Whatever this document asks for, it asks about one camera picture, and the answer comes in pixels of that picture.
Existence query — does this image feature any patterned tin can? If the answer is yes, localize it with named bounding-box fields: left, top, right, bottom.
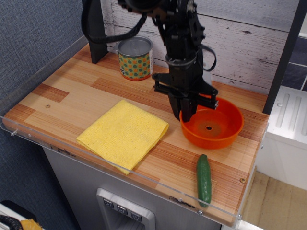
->
left=114, top=36, right=154, bottom=81

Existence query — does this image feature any grey toy fridge cabinet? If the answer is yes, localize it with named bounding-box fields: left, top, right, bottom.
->
left=44, top=148, right=221, bottom=230

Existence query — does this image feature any green toy cucumber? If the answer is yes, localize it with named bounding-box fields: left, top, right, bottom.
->
left=196, top=154, right=212, bottom=207

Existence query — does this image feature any white toy sink unit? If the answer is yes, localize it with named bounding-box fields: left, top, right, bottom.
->
left=255, top=86, right=307, bottom=189

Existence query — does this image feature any black braided cable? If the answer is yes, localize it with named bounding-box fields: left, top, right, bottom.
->
left=0, top=0, right=147, bottom=230

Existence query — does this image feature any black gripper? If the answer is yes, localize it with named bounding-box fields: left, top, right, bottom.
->
left=153, top=56, right=218, bottom=122

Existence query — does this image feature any black frame post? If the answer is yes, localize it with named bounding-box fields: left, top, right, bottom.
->
left=81, top=0, right=108, bottom=64
left=262, top=0, right=307, bottom=115

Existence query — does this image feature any clear acrylic front guard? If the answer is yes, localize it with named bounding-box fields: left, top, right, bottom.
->
left=0, top=117, right=241, bottom=230

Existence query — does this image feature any black left frame post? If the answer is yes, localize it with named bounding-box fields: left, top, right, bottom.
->
left=81, top=0, right=108, bottom=64

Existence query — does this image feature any yellow object bottom left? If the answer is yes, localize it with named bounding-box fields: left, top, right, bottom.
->
left=20, top=219, right=43, bottom=230

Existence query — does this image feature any black right frame post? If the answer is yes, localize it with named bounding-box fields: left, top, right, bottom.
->
left=262, top=0, right=307, bottom=115

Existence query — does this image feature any orange pot with grey handle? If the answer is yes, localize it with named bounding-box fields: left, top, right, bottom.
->
left=179, top=98, right=244, bottom=149

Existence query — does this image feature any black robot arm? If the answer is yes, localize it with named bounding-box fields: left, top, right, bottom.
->
left=118, top=0, right=218, bottom=122

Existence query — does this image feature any yellow cloth napkin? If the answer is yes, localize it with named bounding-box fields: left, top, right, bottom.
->
left=76, top=100, right=169, bottom=175

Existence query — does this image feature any silver dispenser panel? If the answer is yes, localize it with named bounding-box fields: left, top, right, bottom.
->
left=96, top=188, right=156, bottom=230

